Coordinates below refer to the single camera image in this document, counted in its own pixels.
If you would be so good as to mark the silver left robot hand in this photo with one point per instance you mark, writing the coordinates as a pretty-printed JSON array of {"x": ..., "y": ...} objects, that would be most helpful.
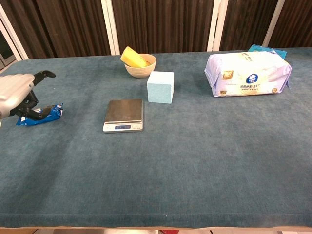
[{"x": 13, "y": 92}]

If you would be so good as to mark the blue cookie snack packet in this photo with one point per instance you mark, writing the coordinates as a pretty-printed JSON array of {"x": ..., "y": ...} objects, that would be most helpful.
[{"x": 52, "y": 114}]

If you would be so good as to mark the silver digital kitchen scale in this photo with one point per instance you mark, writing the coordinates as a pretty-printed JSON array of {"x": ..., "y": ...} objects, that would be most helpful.
[{"x": 124, "y": 112}]

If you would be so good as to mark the yellow sponge block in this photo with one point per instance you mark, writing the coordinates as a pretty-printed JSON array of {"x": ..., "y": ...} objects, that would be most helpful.
[{"x": 131, "y": 59}]

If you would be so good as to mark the beige ribbed bowl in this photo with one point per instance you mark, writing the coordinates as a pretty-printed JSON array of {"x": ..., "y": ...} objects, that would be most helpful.
[{"x": 140, "y": 69}]

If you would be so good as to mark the light blue foam cube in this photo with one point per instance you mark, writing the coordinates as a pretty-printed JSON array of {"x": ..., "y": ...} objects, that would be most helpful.
[{"x": 159, "y": 89}]

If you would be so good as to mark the teal table cloth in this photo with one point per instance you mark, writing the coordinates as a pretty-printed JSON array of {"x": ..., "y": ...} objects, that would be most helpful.
[{"x": 170, "y": 158}]

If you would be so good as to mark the white tissue pack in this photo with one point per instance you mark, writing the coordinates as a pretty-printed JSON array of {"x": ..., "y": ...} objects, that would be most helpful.
[{"x": 246, "y": 75}]

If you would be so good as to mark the teal blue plastic packet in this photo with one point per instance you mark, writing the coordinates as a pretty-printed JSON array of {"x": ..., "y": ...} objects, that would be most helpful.
[{"x": 267, "y": 50}]

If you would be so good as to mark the white partition frame post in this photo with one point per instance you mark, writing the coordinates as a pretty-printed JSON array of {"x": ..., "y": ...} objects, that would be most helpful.
[
  {"x": 12, "y": 36},
  {"x": 111, "y": 26},
  {"x": 273, "y": 23},
  {"x": 215, "y": 24}
]

